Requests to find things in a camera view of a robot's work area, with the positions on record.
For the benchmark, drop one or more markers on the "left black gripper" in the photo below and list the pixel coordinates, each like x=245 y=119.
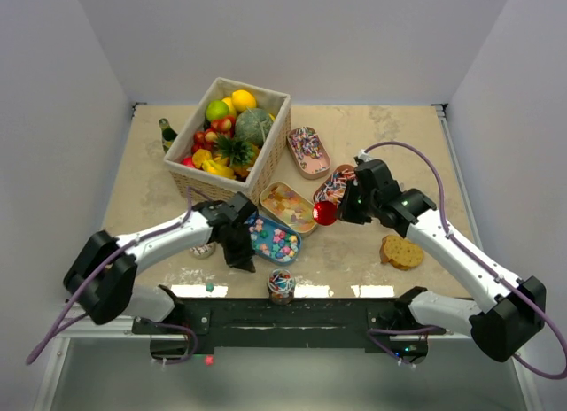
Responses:
x=244 y=259

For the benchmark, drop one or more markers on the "pink tray swirl lollipops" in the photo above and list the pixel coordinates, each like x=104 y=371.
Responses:
x=310 y=156

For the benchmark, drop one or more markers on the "sprinkled donut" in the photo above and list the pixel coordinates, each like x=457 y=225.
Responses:
x=204 y=251

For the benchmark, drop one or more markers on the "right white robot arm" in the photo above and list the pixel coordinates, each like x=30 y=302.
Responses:
x=505 y=312

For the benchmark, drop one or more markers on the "yellow bananas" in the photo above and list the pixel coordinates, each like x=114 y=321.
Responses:
x=204 y=160

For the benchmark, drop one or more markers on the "yellow lemon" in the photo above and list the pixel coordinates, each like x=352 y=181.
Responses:
x=243 y=100

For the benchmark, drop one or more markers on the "clear glass jar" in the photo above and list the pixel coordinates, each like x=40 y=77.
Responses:
x=281 y=286

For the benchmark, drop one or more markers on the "toy pineapple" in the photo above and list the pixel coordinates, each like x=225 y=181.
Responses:
x=241 y=154

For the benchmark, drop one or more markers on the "wicker basket with liner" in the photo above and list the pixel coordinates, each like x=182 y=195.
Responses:
x=277 y=104

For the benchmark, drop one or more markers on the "blue tray star candies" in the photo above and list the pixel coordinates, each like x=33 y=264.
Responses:
x=274 y=241

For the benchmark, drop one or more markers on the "green cantaloupe melon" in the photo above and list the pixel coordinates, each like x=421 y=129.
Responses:
x=253 y=126

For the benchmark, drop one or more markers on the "yellow tray gummy candies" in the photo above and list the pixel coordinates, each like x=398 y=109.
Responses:
x=289 y=207

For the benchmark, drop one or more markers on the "bread slice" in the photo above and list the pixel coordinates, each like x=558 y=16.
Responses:
x=400 y=253

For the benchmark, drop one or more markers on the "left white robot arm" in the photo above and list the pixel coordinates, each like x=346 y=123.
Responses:
x=102 y=278

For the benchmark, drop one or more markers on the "green lime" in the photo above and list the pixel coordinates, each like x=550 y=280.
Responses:
x=216 y=110

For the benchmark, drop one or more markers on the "pink tray of lollipops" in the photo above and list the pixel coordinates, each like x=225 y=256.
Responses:
x=334 y=187

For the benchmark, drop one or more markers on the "black base mount frame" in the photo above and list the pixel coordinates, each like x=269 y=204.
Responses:
x=372 y=325

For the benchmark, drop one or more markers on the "aluminium rail frame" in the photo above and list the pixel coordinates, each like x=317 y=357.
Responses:
x=60 y=354

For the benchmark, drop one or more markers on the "red apple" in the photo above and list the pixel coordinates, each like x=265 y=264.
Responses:
x=188 y=162

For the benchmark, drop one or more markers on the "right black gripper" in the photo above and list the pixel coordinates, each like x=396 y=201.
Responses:
x=345 y=210

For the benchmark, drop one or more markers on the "green glass bottle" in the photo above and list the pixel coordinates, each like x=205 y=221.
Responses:
x=168 y=135

